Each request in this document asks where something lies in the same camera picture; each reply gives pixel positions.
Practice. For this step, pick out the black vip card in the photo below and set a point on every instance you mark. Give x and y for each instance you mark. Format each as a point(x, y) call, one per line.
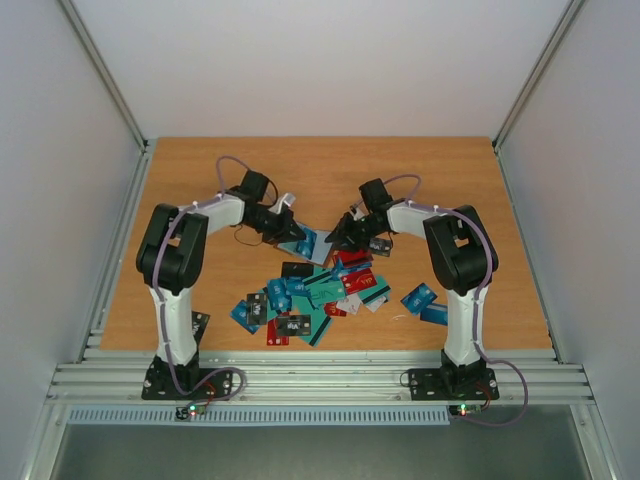
point(257, 308)
point(293, 325)
point(199, 324)
point(381, 246)

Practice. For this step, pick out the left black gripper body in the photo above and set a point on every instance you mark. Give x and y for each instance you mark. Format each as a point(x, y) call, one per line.
point(274, 229)

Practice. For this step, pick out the left controller board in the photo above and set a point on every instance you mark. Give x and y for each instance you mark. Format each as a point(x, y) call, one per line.
point(192, 412)

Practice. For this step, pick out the controller board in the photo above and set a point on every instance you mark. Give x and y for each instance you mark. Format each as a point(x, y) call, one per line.
point(465, 410)
point(192, 412)

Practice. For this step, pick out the blue card left edge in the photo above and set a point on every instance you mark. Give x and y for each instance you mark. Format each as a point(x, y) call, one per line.
point(240, 315)

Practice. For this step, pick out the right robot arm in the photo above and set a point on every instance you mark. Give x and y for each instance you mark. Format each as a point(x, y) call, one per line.
point(463, 260)

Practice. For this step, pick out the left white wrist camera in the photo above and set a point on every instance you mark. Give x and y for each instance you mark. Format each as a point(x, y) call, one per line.
point(284, 202)

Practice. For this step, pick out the teal card pile bottom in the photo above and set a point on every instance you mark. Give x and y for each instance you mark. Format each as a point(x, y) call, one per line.
point(325, 292)

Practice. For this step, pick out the black VIP card bottom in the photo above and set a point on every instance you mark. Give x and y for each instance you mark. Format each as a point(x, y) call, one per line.
point(293, 325)

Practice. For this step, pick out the black VIP card far left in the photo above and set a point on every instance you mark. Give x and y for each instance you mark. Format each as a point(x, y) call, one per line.
point(199, 324)

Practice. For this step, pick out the red gold VIP card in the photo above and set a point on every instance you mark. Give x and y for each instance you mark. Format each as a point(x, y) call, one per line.
point(357, 281)

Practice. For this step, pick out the dark red card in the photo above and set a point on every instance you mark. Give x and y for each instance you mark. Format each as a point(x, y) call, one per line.
point(350, 259)

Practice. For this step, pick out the black VIP card top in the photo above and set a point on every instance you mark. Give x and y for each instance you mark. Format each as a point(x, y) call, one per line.
point(381, 246)

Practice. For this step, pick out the blue card pile centre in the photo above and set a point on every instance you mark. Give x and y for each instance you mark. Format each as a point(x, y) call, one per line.
point(278, 295)

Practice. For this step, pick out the blue card far right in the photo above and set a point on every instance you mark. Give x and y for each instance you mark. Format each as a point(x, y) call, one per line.
point(435, 313)

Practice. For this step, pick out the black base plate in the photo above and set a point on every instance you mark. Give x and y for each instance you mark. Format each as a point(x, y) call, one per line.
point(193, 382)
point(434, 384)

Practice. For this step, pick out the blue VIP chip card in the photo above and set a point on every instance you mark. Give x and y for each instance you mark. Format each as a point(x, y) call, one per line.
point(306, 248)

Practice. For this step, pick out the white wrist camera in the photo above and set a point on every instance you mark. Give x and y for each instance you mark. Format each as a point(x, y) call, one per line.
point(284, 202)
point(356, 212)

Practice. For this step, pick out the blue card right upper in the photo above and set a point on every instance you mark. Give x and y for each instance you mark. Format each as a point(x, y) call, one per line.
point(418, 299)

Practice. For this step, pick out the brown leather card holder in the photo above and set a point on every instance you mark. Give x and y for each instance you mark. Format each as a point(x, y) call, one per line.
point(321, 251)

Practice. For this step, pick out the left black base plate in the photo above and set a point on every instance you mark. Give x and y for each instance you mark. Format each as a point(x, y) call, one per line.
point(193, 382)

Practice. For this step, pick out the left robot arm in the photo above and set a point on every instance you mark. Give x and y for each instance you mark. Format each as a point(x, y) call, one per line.
point(171, 255)

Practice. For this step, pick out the aluminium frame rails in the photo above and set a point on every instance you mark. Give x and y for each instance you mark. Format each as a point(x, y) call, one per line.
point(320, 377)

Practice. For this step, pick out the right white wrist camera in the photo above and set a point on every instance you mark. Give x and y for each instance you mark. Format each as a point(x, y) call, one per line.
point(356, 212)

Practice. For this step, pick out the black plain card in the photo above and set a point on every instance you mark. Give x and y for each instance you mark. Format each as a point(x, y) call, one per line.
point(296, 269)

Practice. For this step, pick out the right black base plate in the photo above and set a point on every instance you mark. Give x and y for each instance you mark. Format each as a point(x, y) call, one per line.
point(434, 384)

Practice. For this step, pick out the grey slotted cable duct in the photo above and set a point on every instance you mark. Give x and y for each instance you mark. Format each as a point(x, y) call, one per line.
point(262, 416)

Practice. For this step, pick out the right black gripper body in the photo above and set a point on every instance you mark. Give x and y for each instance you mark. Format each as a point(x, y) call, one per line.
point(353, 229)

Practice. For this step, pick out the right controller board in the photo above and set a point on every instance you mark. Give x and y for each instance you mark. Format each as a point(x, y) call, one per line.
point(465, 410)

